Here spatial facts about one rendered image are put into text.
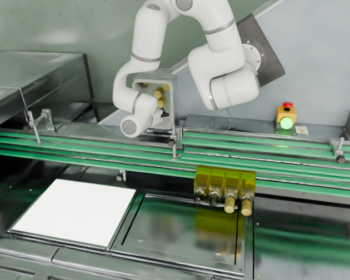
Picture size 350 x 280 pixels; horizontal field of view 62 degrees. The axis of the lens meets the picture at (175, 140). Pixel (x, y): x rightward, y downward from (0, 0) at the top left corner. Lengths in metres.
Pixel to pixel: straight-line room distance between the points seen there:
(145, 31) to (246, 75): 0.30
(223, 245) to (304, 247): 0.30
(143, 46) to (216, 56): 0.20
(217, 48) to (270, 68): 0.40
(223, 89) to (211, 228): 0.55
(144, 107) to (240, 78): 0.30
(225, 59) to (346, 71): 0.59
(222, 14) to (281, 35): 0.46
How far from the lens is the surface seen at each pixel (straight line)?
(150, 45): 0.82
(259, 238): 1.22
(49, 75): 1.87
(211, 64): 0.82
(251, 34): 1.14
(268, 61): 1.16
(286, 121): 1.22
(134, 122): 0.94
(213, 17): 0.78
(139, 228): 1.18
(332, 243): 1.29
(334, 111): 1.34
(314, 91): 1.29
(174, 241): 1.13
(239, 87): 0.86
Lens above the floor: 1.93
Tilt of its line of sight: 56 degrees down
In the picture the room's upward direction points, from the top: 157 degrees counter-clockwise
